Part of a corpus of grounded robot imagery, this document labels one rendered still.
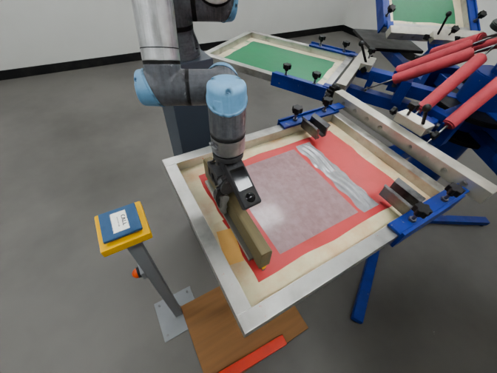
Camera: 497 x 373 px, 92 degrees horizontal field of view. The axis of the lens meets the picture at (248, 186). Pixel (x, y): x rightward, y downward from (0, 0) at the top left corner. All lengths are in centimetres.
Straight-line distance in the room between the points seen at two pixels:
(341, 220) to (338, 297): 101
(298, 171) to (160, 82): 54
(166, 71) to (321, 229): 57
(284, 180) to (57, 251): 167
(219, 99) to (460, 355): 188
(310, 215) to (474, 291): 165
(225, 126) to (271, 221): 36
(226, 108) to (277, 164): 48
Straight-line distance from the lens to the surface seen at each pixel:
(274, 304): 59
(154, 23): 56
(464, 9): 234
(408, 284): 200
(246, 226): 59
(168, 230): 187
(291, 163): 90
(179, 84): 55
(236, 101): 45
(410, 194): 88
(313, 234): 73
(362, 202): 86
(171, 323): 161
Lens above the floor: 155
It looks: 49 degrees down
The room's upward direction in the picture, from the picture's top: 4 degrees clockwise
